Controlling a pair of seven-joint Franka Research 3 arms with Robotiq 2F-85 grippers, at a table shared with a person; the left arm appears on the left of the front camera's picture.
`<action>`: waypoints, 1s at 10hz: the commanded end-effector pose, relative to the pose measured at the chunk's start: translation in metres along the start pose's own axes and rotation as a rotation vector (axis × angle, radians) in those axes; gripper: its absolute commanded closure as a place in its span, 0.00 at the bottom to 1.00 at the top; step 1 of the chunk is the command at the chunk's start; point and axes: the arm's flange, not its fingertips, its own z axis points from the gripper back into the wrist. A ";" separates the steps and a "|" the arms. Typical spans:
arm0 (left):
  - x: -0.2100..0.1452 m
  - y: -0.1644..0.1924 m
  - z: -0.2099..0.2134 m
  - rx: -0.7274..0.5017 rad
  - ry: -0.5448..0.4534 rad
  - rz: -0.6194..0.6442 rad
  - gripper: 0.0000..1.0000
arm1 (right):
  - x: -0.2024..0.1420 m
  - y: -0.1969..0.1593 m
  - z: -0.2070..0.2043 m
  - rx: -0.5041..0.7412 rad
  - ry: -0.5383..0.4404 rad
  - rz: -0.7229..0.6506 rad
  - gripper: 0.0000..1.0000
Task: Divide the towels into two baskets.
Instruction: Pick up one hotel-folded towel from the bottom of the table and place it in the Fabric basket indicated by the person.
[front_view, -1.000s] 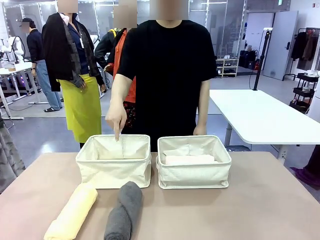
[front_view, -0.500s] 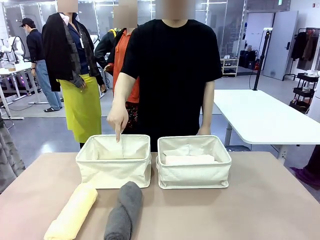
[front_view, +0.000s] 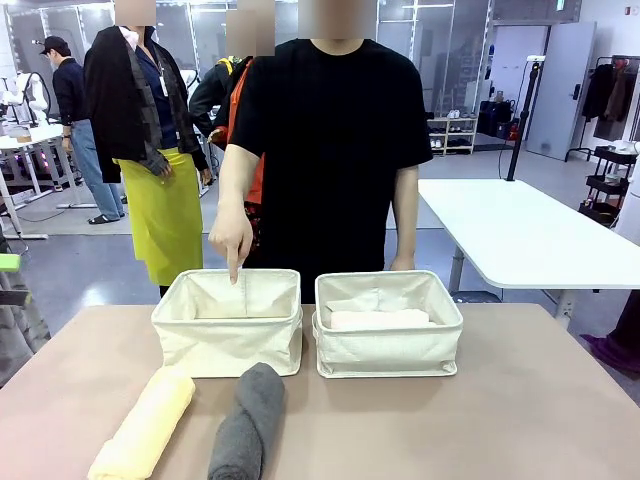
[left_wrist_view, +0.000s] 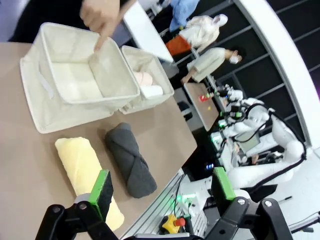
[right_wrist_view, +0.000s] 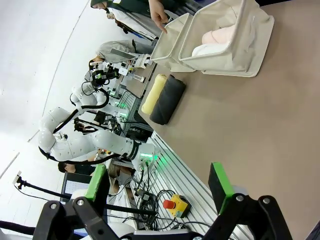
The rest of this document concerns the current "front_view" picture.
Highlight yellow towel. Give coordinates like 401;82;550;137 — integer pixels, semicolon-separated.
87;366;196;480

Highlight grey towel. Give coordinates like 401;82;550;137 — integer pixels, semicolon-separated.
207;362;286;480

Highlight person's left forearm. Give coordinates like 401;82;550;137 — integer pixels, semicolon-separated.
392;194;419;259

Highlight person's right forearm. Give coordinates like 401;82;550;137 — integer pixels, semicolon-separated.
218;144;251;209

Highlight person's right hand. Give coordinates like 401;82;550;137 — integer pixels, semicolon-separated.
208;199;255;286

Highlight white desk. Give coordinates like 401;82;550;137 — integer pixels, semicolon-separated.
0;122;86;241

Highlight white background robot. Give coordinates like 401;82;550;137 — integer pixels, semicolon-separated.
0;72;51;126

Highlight person with black cap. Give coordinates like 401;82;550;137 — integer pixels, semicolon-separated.
38;34;126;226

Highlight person in yellow apron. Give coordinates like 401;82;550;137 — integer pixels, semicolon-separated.
82;0;210;296

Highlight cream fabric basket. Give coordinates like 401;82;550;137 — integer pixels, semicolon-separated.
150;268;304;379
312;269;464;379

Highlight person in orange vest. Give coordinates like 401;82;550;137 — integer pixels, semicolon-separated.
188;49;266;261

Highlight person in black t-shirt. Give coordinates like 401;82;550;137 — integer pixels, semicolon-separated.
227;37;435;304

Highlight wooden shoe rack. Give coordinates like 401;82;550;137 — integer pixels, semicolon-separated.
416;116;477;156

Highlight black bags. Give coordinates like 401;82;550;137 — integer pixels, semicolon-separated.
477;98;516;139

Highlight white table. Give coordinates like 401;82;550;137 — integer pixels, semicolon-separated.
417;178;640;331

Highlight grey door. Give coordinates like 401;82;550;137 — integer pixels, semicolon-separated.
524;20;599;161

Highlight black garment rack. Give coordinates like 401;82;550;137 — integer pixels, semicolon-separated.
564;54;640;164

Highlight black trolley cart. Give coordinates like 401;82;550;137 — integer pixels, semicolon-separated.
578;144;639;229

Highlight hanging dark coat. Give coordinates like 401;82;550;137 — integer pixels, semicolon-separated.
582;62;636;124

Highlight black camera stand pole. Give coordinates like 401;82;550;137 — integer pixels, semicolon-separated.
505;55;546;182

